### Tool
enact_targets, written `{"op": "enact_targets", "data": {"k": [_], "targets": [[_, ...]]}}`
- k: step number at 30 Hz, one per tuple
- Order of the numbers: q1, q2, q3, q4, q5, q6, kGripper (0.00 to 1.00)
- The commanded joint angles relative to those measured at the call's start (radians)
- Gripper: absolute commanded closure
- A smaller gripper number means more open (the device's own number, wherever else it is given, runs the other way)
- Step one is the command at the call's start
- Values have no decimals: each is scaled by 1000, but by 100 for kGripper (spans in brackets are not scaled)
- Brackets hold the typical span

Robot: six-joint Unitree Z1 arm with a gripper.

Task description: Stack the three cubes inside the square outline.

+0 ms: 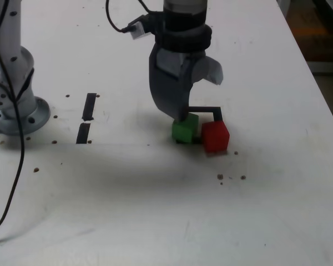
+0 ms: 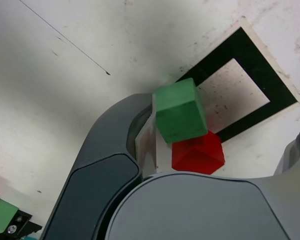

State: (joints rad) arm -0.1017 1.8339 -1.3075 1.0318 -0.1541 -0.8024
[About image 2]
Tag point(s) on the black metal bracket with screw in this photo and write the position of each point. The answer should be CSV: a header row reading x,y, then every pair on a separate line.
x,y
25,221

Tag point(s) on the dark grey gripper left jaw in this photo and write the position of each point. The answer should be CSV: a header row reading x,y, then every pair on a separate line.
x,y
95,162

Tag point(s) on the red cube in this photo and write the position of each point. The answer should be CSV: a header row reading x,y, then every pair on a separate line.
x,y
202,155

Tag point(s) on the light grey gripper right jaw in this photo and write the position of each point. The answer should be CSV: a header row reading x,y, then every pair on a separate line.
x,y
190,210

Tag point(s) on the green cube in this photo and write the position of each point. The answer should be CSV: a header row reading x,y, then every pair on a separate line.
x,y
180,112

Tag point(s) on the green plastic block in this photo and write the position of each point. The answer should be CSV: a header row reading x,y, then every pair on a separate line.
x,y
2,215

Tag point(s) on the black tape square outline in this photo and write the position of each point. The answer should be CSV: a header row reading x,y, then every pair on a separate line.
x,y
250,50

